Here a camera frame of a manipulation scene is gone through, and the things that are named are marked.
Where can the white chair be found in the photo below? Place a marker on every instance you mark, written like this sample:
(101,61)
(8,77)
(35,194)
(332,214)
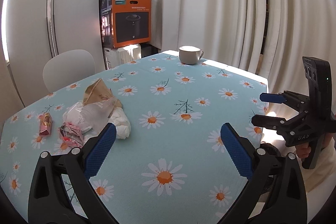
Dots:
(67,68)

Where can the white tissue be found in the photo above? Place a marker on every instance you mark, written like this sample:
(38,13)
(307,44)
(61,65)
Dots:
(121,122)

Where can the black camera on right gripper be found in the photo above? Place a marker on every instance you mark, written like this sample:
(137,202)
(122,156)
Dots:
(318,75)

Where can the white refrigerator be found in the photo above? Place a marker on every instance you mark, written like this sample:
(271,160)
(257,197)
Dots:
(38,30)

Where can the white box under orange box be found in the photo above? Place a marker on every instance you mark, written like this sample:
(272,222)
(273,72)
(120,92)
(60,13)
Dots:
(117,56)

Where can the small pink carton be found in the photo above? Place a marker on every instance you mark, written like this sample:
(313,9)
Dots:
(45,124)

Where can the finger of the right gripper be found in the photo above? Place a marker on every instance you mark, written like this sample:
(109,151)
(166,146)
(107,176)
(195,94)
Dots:
(279,124)
(273,98)

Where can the red colourful wrapper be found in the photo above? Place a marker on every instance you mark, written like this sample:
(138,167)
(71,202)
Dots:
(71,135)

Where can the white ceramic mug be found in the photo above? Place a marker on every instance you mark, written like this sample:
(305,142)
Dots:
(190,55)

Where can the brown paper bag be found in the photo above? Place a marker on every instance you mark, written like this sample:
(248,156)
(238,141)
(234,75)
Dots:
(99,92)

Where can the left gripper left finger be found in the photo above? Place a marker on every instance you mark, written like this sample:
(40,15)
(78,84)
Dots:
(49,201)

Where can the orange Philips appliance box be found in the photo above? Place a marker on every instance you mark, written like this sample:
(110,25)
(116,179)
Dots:
(125,22)

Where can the black box beside white box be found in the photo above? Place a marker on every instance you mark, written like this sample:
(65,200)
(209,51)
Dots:
(148,50)

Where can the right hand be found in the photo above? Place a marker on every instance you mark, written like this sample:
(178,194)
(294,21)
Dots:
(303,150)

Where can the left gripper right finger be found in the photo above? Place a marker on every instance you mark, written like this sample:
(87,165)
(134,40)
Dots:
(274,192)

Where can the white curtain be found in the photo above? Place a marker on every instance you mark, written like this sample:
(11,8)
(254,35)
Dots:
(266,37)

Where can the clear plastic bag with tissue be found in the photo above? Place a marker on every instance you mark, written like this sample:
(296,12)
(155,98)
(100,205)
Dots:
(93,116)

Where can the cream sleeve right forearm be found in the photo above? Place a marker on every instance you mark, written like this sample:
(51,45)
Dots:
(325,166)

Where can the daisy print blue tablecloth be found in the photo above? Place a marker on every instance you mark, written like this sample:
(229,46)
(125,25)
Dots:
(173,168)

